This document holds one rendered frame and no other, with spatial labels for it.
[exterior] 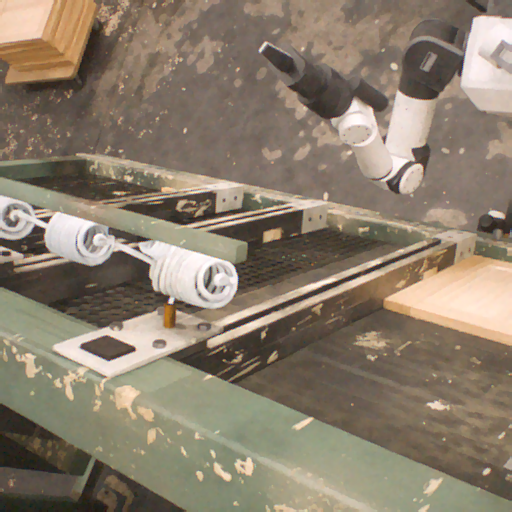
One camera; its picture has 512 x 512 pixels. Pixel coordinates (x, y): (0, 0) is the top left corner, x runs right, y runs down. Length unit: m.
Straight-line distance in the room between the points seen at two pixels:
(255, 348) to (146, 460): 0.31
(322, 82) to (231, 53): 2.49
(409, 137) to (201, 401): 1.01
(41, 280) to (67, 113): 3.18
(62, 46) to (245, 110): 1.26
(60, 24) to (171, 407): 3.71
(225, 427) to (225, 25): 3.39
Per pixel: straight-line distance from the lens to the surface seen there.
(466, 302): 1.41
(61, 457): 2.09
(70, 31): 4.33
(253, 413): 0.71
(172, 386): 0.75
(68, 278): 1.28
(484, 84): 1.47
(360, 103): 1.42
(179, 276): 0.82
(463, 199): 2.85
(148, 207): 1.81
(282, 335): 1.05
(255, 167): 3.32
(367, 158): 1.53
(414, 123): 1.58
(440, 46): 1.50
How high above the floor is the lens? 2.52
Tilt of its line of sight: 54 degrees down
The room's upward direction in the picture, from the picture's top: 54 degrees counter-clockwise
